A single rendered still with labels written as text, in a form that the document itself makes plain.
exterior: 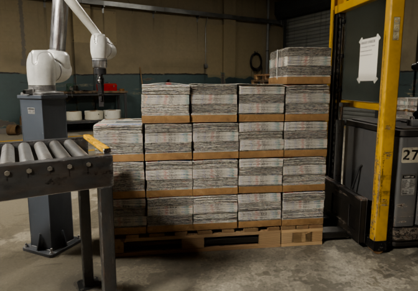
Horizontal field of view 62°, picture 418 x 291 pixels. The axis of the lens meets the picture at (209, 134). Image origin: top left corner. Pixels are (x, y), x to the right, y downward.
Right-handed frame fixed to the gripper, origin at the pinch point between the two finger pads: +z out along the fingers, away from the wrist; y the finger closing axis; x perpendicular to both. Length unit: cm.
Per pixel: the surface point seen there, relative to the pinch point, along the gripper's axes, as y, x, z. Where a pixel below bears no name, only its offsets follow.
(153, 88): -19.3, -33.2, -8.1
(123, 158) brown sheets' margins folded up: -18.7, -14.7, 33.7
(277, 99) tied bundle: -18, -109, -2
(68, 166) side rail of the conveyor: -101, -5, 18
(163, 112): -18.6, -38.8, 5.9
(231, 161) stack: -19, -81, 37
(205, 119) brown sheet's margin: -18, -64, 10
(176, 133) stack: -18, -47, 19
